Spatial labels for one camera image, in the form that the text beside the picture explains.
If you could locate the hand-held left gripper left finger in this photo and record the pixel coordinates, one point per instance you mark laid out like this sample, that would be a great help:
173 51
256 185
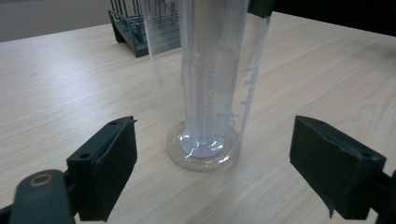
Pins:
109 168

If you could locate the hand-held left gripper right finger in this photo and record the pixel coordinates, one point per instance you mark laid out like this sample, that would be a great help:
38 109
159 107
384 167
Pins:
330 168

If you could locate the clear plastic water bottle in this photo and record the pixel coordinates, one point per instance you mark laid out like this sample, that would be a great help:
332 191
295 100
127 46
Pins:
205 93

